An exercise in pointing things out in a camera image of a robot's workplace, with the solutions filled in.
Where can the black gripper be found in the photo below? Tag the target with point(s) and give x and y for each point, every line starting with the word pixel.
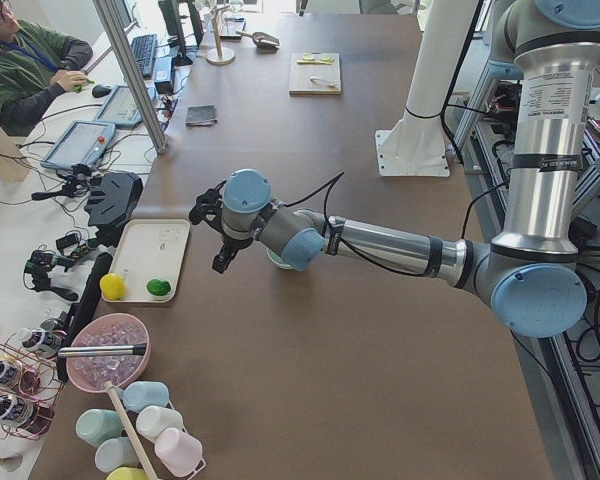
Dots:
pixel 231 243

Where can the light green ceramic bowl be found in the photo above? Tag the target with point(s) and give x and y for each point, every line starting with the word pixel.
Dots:
pixel 277 260

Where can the pink bowl with ice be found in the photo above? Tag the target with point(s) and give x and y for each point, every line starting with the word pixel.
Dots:
pixel 90 374

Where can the metal tongs on bowl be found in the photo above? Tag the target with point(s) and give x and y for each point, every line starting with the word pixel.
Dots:
pixel 103 350

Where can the cream plastic tray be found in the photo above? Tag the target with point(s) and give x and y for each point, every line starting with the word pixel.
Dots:
pixel 150 248

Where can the green lime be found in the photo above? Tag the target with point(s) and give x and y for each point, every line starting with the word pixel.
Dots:
pixel 158 287

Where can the yellow lemon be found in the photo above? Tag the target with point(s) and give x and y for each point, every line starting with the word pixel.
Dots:
pixel 112 287

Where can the grey folded cloth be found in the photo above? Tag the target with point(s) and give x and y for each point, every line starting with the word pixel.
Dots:
pixel 202 115

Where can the bamboo cutting board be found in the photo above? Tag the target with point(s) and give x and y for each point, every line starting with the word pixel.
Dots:
pixel 299 83

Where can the teach pendant far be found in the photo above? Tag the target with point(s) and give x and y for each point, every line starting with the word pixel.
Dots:
pixel 120 109

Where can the teach pendant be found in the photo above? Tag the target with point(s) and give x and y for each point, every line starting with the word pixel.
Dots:
pixel 120 109
pixel 82 143

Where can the teach pendant near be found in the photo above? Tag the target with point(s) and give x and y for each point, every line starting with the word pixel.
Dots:
pixel 82 143

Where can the wooden mug tree stand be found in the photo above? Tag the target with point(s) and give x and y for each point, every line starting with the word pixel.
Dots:
pixel 218 54

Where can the yellow plastic knife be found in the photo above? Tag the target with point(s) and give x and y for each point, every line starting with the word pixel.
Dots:
pixel 315 62

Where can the black computer mouse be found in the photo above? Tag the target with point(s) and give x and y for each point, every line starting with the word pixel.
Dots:
pixel 101 91

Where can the metal scoop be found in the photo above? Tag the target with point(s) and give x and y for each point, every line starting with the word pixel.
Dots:
pixel 261 40

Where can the black keyboard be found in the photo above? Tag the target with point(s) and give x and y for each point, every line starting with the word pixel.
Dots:
pixel 143 48

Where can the black monitor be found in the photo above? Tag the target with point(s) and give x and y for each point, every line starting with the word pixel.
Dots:
pixel 170 10

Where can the seated person green jacket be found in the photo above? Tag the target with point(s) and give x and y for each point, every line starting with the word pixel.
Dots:
pixel 37 65

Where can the black bracket part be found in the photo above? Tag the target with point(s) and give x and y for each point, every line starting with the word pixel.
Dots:
pixel 112 199

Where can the white pedestal column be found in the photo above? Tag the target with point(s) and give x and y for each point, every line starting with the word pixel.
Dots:
pixel 415 146

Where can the copper wire bottle rack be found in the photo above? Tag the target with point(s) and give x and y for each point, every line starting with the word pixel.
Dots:
pixel 29 383

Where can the aluminium frame post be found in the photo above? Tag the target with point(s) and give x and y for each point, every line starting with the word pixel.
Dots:
pixel 111 22

